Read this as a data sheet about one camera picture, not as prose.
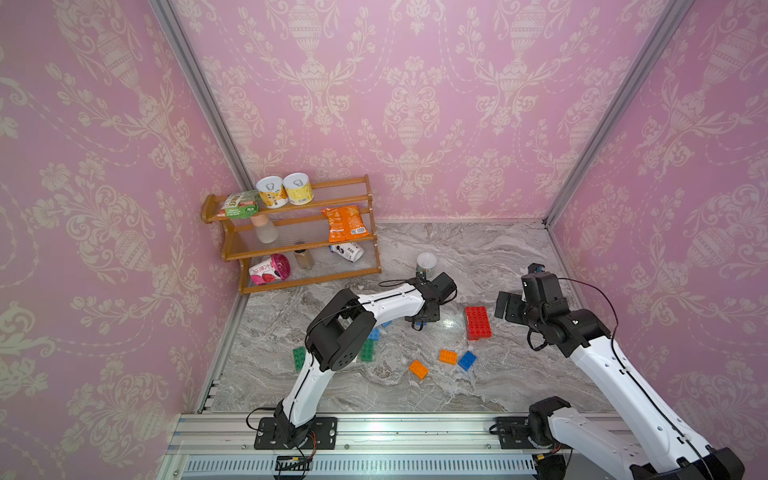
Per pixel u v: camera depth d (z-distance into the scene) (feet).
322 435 2.45
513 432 2.40
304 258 3.30
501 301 2.38
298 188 2.73
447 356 2.80
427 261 3.30
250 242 3.60
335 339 1.71
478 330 2.87
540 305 1.86
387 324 2.00
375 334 2.94
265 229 3.12
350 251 3.37
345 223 3.19
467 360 2.79
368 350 2.86
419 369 2.73
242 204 2.73
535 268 2.27
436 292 2.44
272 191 2.73
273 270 3.20
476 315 3.02
